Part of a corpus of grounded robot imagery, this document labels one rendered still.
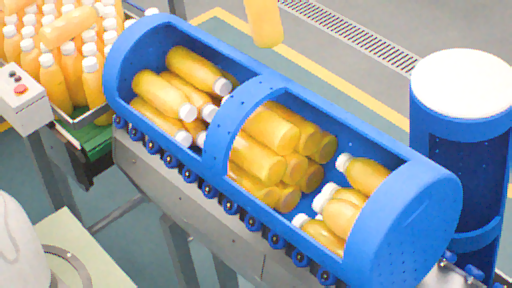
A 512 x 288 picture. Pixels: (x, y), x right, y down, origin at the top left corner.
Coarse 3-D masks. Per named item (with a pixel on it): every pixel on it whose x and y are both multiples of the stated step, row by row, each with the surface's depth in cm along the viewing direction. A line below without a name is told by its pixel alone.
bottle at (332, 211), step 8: (328, 200) 155; (336, 200) 153; (344, 200) 153; (320, 208) 155; (328, 208) 152; (336, 208) 151; (344, 208) 151; (352, 208) 150; (360, 208) 151; (328, 216) 152; (336, 216) 150; (344, 216) 149; (352, 216) 149; (328, 224) 152; (336, 224) 150; (344, 224) 149; (352, 224) 148; (336, 232) 151; (344, 232) 149; (344, 240) 150
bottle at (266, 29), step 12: (252, 0) 165; (264, 0) 166; (252, 12) 168; (264, 12) 167; (276, 12) 169; (252, 24) 171; (264, 24) 169; (276, 24) 171; (252, 36) 174; (264, 36) 172; (276, 36) 172
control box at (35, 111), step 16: (0, 80) 203; (32, 80) 202; (0, 96) 199; (16, 96) 197; (32, 96) 196; (0, 112) 208; (16, 112) 195; (32, 112) 198; (48, 112) 202; (16, 128) 202; (32, 128) 200
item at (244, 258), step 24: (120, 144) 210; (120, 168) 217; (144, 168) 204; (144, 192) 226; (168, 192) 198; (192, 216) 192; (216, 240) 187; (240, 240) 180; (240, 264) 184; (264, 264) 176; (312, 264) 168
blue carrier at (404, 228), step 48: (144, 48) 196; (192, 48) 207; (240, 96) 164; (288, 96) 184; (384, 144) 149; (240, 192) 162; (384, 192) 139; (432, 192) 142; (288, 240) 158; (384, 240) 137; (432, 240) 151
